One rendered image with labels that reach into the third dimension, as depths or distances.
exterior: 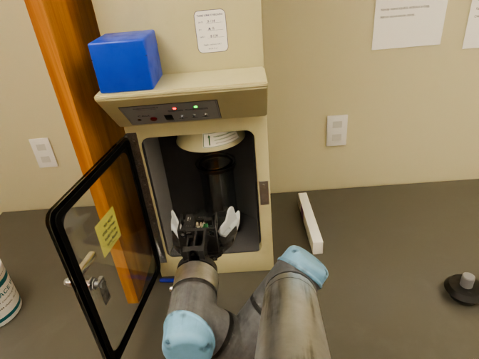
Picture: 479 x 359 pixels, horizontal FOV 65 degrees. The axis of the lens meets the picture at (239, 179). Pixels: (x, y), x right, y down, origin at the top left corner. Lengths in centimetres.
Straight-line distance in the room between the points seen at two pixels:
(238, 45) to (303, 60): 50
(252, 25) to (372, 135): 75
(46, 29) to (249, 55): 37
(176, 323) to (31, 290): 75
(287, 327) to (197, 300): 23
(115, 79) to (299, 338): 55
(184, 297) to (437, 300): 69
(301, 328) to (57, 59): 62
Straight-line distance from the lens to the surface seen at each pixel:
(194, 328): 57
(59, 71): 79
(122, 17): 83
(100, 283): 77
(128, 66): 73
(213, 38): 80
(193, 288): 61
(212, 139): 90
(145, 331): 102
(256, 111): 80
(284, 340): 37
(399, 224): 131
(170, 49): 82
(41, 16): 78
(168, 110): 78
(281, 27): 124
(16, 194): 168
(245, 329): 61
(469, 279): 108
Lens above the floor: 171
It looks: 30 degrees down
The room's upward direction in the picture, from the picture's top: 5 degrees counter-clockwise
